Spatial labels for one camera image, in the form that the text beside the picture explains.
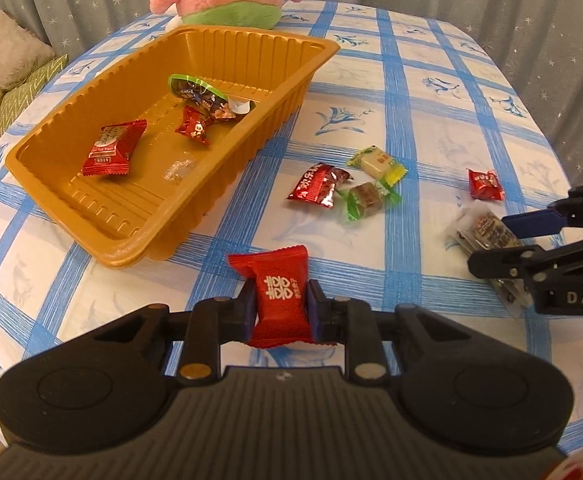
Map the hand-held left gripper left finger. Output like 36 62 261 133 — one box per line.
134 281 259 387

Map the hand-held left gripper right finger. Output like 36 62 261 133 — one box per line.
306 280 443 387

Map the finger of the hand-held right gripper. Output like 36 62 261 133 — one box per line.
501 179 583 237
467 230 583 282

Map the red square candy packet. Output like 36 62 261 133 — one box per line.
226 245 337 350

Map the clear dark snack packet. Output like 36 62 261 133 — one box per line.
445 204 535 318

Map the small red candy packet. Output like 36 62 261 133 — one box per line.
467 168 505 202

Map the dark red candy packet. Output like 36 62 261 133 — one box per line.
286 162 355 209

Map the green brown candy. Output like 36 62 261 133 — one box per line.
339 180 402 223

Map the yellow-green pale candy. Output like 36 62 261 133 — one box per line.
347 146 408 187

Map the orange plastic tray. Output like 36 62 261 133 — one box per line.
6 24 341 268

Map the small red twisted candy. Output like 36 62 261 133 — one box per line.
175 105 213 147

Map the red date candy packet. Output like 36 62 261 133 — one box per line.
82 120 148 177

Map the white and green snack bag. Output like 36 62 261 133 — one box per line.
166 73 257 121

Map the blue checked tablecloth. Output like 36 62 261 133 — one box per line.
0 0 583 461

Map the green patterned pillow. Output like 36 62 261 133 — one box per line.
0 54 70 151

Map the grey pillow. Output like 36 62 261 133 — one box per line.
0 10 56 126

